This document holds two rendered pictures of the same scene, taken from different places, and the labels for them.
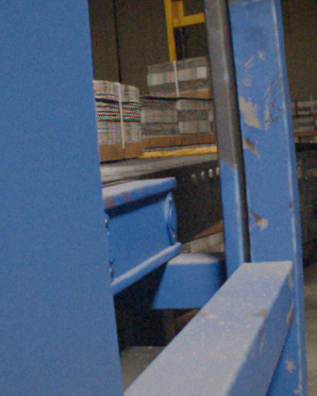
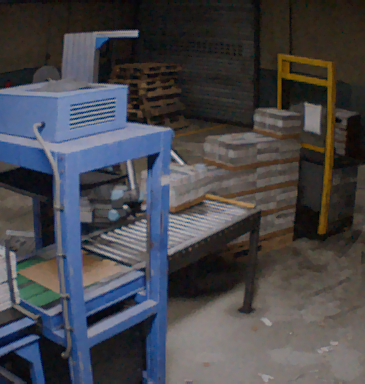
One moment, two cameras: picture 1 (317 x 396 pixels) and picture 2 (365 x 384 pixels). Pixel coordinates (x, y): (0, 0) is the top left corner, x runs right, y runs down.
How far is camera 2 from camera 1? 2.36 m
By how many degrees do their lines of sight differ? 21
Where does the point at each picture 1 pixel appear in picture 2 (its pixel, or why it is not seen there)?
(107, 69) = (282, 37)
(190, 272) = (141, 296)
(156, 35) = (316, 22)
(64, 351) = (81, 325)
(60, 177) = (81, 317)
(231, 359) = (115, 323)
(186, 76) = (272, 122)
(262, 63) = (155, 263)
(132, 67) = (299, 40)
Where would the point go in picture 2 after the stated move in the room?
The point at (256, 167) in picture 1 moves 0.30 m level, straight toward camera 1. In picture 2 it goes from (152, 282) to (120, 304)
